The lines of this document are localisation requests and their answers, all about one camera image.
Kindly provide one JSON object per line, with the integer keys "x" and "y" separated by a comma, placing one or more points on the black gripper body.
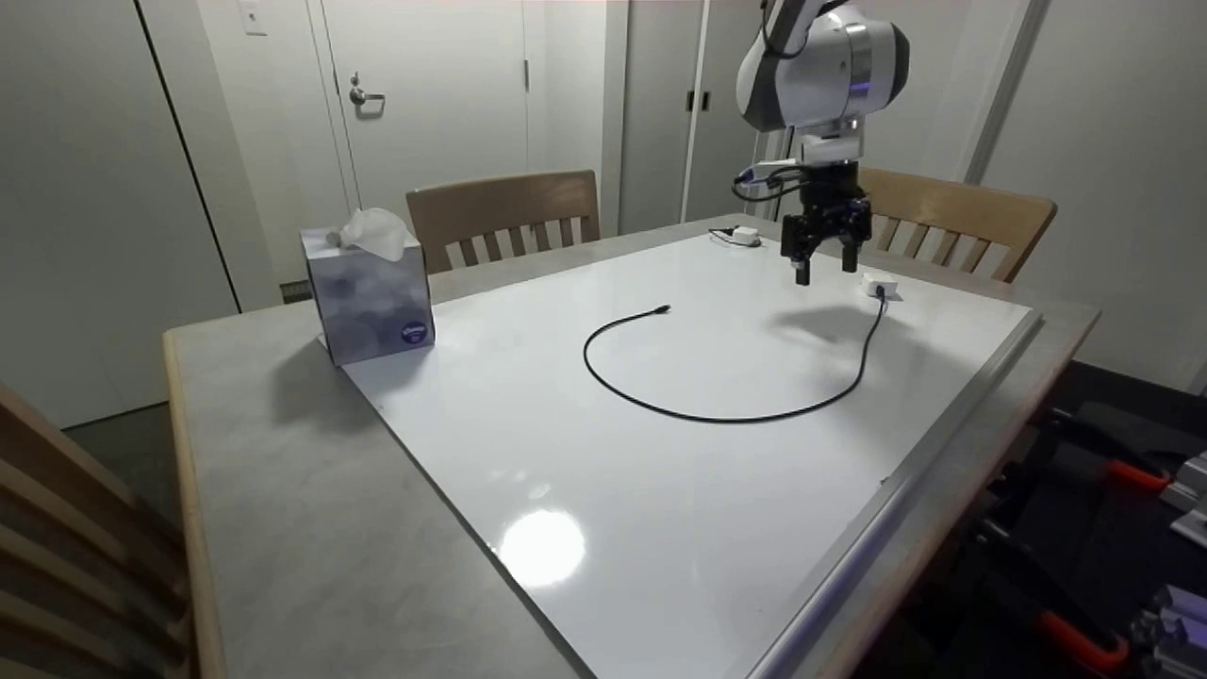
{"x": 826, "y": 209}

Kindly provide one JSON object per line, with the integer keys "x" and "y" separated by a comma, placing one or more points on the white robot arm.
{"x": 817, "y": 69}

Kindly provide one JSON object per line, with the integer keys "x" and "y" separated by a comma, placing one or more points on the light wooden slatted chair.
{"x": 503, "y": 200}
{"x": 968, "y": 209}
{"x": 49, "y": 503}

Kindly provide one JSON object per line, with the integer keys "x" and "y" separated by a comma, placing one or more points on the white closet door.
{"x": 719, "y": 78}
{"x": 657, "y": 115}

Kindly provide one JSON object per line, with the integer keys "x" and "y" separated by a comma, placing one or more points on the large white whiteboard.
{"x": 702, "y": 541}

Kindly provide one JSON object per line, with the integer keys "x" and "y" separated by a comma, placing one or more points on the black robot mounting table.
{"x": 1093, "y": 561}

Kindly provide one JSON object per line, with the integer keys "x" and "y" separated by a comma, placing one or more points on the small aluminium blocks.
{"x": 1190, "y": 493}

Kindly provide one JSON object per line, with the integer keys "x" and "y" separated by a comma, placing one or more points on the white tissue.
{"x": 373, "y": 232}

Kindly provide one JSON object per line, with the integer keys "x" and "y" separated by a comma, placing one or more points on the purple tissue box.
{"x": 369, "y": 310}

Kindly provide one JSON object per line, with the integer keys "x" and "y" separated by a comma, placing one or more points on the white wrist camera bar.
{"x": 782, "y": 167}

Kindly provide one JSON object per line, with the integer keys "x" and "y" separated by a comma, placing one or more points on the white light switch plate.
{"x": 252, "y": 19}

